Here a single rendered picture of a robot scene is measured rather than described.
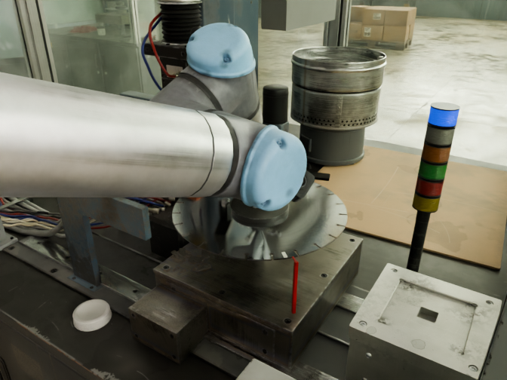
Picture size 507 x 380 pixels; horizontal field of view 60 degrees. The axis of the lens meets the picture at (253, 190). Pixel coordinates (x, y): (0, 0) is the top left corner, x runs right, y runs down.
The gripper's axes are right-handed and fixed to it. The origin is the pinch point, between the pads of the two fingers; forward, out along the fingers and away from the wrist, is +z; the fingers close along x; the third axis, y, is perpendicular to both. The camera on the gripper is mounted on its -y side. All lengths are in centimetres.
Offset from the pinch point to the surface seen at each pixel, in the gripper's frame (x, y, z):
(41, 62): -25, 118, 36
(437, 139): -21.6, -21.4, -7.0
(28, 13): -32, 122, 21
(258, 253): 9.3, -5.5, -2.4
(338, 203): -10.8, -9.8, 8.2
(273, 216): 0.4, -2.3, 2.4
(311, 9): -53, 20, 3
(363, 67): -66, 10, 28
